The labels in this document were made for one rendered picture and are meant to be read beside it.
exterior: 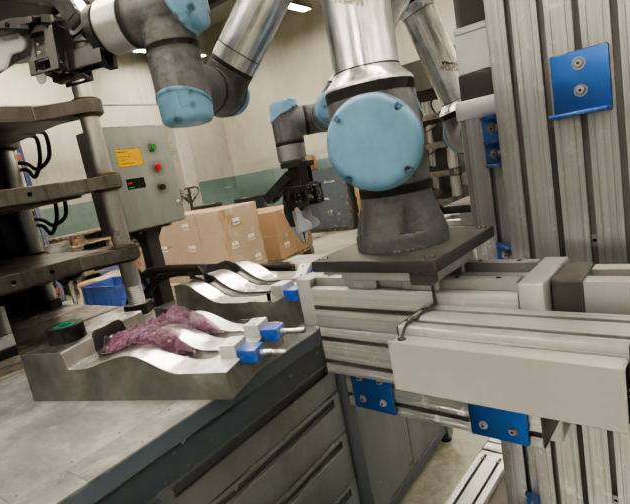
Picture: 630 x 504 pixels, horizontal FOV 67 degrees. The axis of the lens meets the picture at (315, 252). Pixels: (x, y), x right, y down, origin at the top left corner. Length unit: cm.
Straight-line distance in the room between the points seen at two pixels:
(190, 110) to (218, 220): 444
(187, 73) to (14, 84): 783
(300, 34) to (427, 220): 861
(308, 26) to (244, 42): 837
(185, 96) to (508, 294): 51
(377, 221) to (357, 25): 28
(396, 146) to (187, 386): 61
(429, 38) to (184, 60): 75
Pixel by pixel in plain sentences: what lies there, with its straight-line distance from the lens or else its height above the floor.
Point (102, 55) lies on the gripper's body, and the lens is 80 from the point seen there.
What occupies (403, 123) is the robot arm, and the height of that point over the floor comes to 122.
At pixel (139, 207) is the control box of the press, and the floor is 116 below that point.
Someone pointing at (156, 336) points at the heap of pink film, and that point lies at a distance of 104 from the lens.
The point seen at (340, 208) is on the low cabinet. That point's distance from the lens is 827.
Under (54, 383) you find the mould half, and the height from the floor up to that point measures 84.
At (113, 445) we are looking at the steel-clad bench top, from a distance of 92.
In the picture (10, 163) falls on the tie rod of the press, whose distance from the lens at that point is 239.
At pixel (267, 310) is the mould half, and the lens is 118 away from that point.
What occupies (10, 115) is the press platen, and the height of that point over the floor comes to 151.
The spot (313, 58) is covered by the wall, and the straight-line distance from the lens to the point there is 906.
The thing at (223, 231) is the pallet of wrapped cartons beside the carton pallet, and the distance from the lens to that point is 512.
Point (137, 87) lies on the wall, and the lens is 952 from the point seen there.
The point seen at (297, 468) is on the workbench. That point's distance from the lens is 129.
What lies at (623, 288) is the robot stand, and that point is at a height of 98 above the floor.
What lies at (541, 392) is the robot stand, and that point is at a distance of 58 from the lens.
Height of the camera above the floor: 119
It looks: 10 degrees down
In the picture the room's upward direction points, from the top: 11 degrees counter-clockwise
